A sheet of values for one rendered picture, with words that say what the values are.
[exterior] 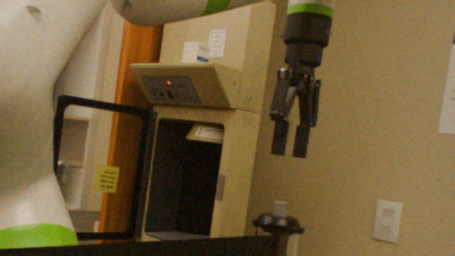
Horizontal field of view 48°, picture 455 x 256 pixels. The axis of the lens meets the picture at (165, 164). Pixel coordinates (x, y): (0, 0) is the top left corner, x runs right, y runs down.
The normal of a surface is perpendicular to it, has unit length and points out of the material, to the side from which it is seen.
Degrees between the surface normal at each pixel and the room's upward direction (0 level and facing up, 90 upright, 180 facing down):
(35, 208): 44
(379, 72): 90
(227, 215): 90
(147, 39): 90
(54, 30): 81
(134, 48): 90
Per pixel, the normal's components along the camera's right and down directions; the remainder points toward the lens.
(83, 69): -0.71, -0.06
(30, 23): 0.81, -0.22
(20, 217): 0.33, -0.61
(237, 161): 0.69, 0.13
